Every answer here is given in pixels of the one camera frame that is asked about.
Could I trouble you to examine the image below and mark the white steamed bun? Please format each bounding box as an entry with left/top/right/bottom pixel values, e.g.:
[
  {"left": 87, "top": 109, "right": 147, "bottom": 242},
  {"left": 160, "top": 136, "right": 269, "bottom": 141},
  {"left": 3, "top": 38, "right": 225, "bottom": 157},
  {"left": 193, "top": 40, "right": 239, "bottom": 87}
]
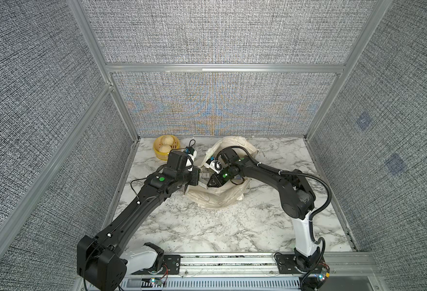
[
  {"left": 158, "top": 144, "right": 172, "bottom": 154},
  {"left": 161, "top": 135, "right": 175, "bottom": 146}
]

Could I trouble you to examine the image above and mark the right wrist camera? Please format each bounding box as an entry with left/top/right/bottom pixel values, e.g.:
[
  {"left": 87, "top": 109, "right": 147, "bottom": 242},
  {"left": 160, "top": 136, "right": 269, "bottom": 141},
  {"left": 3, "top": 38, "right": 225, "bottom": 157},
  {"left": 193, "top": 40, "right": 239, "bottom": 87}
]
[{"left": 204, "top": 147, "right": 240, "bottom": 173}]

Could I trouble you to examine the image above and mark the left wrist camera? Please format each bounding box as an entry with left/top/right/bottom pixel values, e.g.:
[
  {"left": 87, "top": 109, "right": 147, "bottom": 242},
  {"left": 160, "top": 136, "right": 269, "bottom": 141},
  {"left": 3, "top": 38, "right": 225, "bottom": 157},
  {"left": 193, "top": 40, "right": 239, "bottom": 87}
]
[{"left": 167, "top": 147, "right": 197, "bottom": 171}]

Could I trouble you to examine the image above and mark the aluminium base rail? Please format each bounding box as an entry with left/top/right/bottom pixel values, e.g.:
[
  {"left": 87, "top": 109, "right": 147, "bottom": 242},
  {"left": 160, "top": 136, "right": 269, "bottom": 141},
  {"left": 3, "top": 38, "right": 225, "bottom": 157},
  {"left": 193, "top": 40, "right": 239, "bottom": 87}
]
[{"left": 103, "top": 252, "right": 388, "bottom": 291}]

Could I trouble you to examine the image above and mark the front white steamed bun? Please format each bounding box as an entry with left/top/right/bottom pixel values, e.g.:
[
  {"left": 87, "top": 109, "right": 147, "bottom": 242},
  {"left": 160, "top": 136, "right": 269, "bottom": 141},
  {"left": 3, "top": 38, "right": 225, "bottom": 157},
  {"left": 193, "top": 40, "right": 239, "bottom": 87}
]
[{"left": 158, "top": 144, "right": 172, "bottom": 154}]

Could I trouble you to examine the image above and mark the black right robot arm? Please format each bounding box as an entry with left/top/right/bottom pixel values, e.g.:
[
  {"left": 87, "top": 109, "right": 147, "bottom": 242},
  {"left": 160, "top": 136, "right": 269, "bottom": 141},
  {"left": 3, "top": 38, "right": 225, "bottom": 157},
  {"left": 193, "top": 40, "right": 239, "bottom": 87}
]
[{"left": 207, "top": 156, "right": 332, "bottom": 272}]

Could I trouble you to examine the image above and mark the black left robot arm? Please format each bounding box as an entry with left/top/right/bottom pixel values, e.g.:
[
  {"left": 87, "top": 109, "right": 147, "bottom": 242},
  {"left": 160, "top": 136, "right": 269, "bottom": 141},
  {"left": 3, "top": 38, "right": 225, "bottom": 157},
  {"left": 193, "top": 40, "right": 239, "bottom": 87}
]
[{"left": 77, "top": 166, "right": 200, "bottom": 291}]

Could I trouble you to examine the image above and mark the cream canvas tote bag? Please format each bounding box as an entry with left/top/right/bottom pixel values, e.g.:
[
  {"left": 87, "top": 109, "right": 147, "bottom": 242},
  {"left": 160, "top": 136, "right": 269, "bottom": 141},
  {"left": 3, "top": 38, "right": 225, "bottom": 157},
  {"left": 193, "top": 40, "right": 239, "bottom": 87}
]
[{"left": 184, "top": 137, "right": 258, "bottom": 210}]

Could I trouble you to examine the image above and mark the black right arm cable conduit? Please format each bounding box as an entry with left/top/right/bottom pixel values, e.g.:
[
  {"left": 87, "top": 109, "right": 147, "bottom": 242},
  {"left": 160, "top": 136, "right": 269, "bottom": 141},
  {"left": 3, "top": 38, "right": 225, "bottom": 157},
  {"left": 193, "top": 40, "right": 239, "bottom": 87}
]
[{"left": 216, "top": 145, "right": 332, "bottom": 255}]

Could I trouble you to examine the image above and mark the rear white steamed bun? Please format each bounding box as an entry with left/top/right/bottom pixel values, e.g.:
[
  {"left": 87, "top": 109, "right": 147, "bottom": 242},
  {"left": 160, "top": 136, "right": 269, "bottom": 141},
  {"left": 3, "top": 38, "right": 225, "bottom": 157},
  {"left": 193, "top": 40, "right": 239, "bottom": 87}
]
[{"left": 161, "top": 135, "right": 175, "bottom": 146}]

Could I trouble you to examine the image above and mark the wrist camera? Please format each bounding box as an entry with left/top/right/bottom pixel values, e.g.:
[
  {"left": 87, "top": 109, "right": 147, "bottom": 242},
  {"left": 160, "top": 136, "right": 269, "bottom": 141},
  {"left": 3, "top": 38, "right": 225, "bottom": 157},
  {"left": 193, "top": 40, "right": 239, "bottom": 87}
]
[
  {"left": 167, "top": 147, "right": 197, "bottom": 171},
  {"left": 204, "top": 147, "right": 240, "bottom": 173}
]

